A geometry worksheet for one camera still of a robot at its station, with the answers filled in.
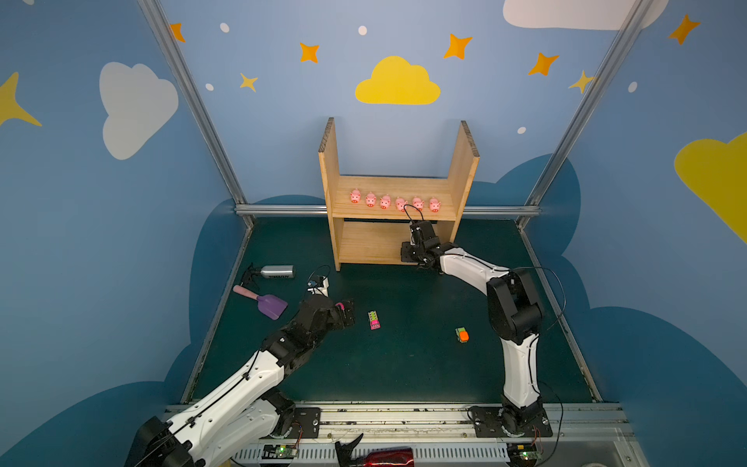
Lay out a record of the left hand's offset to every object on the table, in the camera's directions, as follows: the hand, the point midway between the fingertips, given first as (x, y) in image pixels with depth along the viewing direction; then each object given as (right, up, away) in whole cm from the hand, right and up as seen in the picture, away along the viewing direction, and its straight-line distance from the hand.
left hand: (345, 304), depth 81 cm
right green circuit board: (+46, -36, -9) cm, 59 cm away
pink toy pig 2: (+7, +30, +5) cm, 32 cm away
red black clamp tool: (+15, -33, -14) cm, 39 cm away
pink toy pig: (+2, +32, +6) cm, 32 cm away
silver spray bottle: (-25, +8, +18) cm, 32 cm away
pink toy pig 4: (+16, +29, +3) cm, 33 cm away
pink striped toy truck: (+8, -7, +10) cm, 15 cm away
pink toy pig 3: (+11, +30, +4) cm, 32 cm away
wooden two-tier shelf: (+5, +25, +31) cm, 41 cm away
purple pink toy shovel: (-26, -3, +13) cm, 30 cm away
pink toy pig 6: (+26, +29, +4) cm, 39 cm away
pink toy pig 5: (+21, +29, +3) cm, 36 cm away
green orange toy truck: (+35, -11, +8) cm, 38 cm away
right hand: (+20, +16, +20) cm, 33 cm away
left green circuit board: (-15, -35, -10) cm, 39 cm away
